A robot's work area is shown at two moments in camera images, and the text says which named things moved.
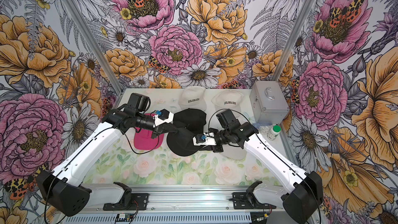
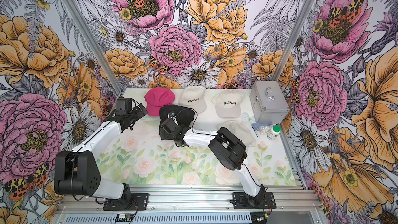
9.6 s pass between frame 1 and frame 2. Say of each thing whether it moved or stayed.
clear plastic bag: stayed
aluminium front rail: stayed
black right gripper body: moved
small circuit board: stayed
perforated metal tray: stayed
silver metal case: stayed
